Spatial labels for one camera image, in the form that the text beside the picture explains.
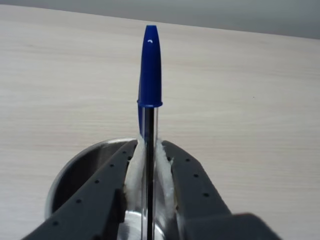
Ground padded gripper finger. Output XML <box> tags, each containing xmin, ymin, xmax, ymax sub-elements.
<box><xmin>22</xmin><ymin>138</ymin><xmax>146</xmax><ymax>240</ymax></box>
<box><xmin>154</xmin><ymin>139</ymin><xmax>233</xmax><ymax>240</ymax></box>

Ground blue capped clear pen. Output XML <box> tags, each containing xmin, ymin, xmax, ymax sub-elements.
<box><xmin>136</xmin><ymin>24</ymin><xmax>165</xmax><ymax>240</ymax></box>

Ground silver metal cup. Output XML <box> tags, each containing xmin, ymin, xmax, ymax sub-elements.
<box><xmin>44</xmin><ymin>136</ymin><xmax>181</xmax><ymax>240</ymax></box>

